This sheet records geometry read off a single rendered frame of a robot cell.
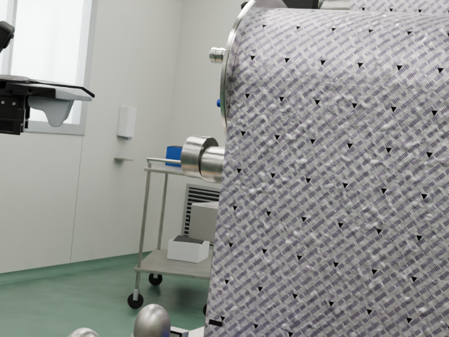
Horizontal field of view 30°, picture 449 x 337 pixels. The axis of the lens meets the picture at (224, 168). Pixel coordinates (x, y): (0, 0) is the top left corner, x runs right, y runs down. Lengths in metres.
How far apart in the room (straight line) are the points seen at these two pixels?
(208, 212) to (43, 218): 5.33
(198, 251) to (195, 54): 2.11
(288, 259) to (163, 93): 6.51
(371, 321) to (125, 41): 6.08
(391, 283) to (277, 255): 0.09
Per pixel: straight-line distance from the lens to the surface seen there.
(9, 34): 1.28
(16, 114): 1.28
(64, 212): 6.24
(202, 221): 0.76
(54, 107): 1.27
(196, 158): 0.76
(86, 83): 6.26
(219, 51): 0.73
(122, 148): 6.71
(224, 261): 0.67
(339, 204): 0.62
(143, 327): 0.61
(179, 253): 5.71
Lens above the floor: 1.21
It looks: 3 degrees down
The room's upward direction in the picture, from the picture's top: 6 degrees clockwise
